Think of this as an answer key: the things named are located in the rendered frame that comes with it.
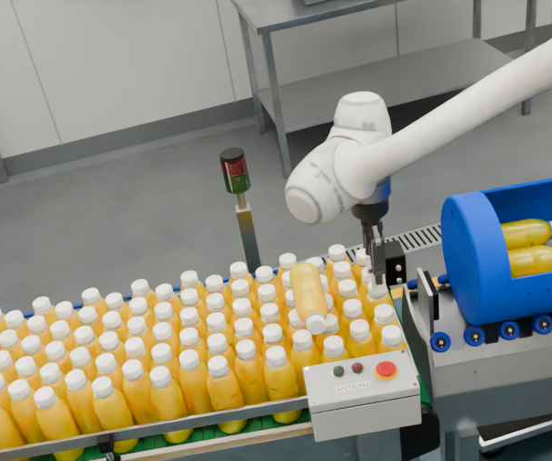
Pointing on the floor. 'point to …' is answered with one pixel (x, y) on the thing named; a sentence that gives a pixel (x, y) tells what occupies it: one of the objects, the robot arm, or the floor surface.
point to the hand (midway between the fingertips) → (375, 275)
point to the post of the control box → (367, 446)
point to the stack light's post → (248, 238)
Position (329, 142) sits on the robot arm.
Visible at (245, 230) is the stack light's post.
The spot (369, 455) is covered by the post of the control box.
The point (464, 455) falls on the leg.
